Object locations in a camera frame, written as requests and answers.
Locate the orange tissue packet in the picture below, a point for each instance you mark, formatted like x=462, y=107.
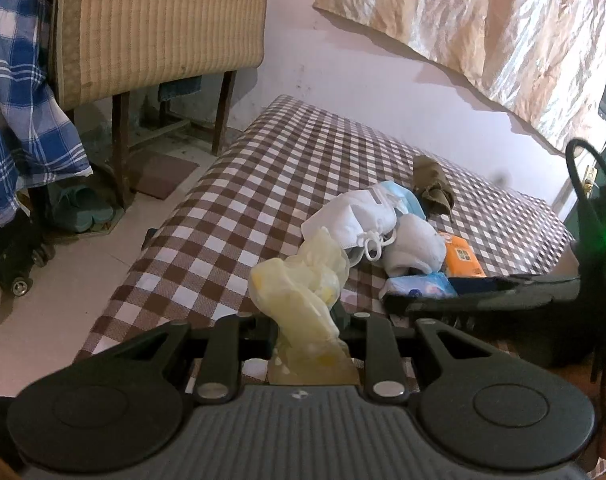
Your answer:
x=462, y=257

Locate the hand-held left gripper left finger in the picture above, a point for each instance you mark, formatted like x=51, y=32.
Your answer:
x=255, y=331

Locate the white soft cloth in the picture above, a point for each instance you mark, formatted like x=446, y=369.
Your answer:
x=415, y=245

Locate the brown floor mat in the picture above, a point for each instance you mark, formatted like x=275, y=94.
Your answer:
x=160, y=172

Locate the brown checkered tablecloth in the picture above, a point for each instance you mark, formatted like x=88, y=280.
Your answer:
x=233, y=185

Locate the yellowish plastic glove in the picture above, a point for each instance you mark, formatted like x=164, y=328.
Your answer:
x=298, y=285

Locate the blue wet wipe packet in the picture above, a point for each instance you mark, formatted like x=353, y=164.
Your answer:
x=418, y=286

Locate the woven straw mat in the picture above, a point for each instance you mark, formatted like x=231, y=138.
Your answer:
x=158, y=20

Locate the blue face mask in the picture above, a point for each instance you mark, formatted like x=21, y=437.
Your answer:
x=405, y=197

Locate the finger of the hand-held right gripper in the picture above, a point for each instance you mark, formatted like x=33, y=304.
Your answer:
x=533, y=282
x=483, y=304

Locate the white respirator mask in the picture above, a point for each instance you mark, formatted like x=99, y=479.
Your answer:
x=348, y=215

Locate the wooden furniture frame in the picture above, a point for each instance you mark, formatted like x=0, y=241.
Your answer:
x=122, y=150

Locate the shiny beige wall cloth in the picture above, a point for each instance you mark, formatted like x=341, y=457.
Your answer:
x=483, y=25

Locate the teal hanging cloth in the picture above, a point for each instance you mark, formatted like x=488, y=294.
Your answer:
x=179, y=89

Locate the yellowed wall socket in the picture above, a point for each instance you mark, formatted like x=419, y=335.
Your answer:
x=589, y=175

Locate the green slipper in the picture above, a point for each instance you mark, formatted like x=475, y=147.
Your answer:
x=70, y=210
x=99, y=205

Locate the olive brown cloth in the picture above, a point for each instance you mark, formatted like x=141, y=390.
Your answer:
x=433, y=180

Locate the blue plaid cloth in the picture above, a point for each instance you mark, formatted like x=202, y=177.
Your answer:
x=18, y=85

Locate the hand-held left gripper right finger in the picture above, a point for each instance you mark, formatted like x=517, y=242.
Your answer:
x=355, y=332

